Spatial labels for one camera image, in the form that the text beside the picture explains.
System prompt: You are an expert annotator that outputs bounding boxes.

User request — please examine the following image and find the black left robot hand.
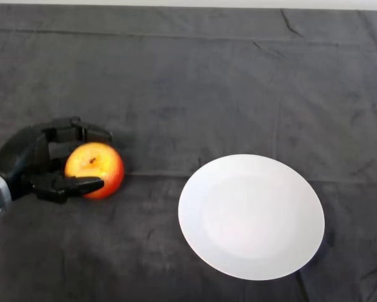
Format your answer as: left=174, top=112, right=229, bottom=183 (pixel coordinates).
left=0, top=116, right=113, bottom=204

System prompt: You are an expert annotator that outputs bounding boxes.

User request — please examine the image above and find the red yellow apple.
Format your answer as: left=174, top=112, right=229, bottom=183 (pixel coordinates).
left=64, top=142, right=125, bottom=201

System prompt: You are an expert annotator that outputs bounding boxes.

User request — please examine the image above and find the white round plate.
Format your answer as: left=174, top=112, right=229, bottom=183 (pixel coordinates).
left=177, top=154, right=326, bottom=282

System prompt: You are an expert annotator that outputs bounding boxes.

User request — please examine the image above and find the black cloth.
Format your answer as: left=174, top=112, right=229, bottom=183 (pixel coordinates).
left=0, top=4, right=377, bottom=302

